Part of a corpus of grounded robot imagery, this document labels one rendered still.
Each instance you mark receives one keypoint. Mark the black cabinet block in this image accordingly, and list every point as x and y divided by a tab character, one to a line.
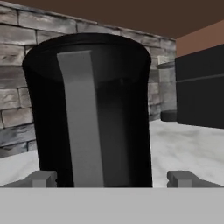
201	90

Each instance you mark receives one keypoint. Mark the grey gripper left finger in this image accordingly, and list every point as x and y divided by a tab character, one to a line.
39	179

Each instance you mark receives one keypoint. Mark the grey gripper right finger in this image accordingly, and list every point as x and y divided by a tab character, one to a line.
182	179

